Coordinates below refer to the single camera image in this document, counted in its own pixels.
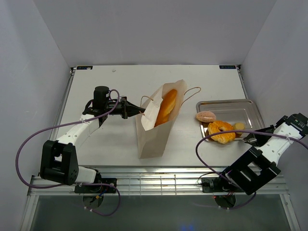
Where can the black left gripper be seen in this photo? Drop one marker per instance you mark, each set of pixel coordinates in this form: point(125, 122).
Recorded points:
point(129, 109)

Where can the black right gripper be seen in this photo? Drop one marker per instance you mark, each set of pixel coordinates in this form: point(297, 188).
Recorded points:
point(256, 137)

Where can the small round fake bun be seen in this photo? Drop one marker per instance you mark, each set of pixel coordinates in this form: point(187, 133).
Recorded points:
point(239, 126)

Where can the ring shaped fake bread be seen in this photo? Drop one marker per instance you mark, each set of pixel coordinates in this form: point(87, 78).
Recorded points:
point(222, 130)

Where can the beige paper bag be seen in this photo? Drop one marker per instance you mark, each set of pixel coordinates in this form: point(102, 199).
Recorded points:
point(152, 140)

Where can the long baguette fake bread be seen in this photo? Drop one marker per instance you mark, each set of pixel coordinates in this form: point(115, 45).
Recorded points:
point(166, 107)

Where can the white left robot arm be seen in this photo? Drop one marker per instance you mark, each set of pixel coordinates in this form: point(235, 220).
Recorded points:
point(59, 157)

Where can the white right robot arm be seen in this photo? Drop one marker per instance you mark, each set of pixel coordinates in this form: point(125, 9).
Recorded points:
point(258, 166)

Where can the pink sugared fake doughnut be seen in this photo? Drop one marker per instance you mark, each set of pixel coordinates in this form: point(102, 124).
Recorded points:
point(206, 116)

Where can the metal baking tray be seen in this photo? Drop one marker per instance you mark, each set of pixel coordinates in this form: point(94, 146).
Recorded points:
point(234, 111)

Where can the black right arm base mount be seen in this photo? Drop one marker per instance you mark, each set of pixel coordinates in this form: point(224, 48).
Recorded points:
point(216, 185)

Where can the aluminium frame rail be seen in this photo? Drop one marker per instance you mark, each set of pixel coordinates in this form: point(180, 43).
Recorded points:
point(161, 181)

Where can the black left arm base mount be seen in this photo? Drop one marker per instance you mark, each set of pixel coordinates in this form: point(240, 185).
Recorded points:
point(98, 189)

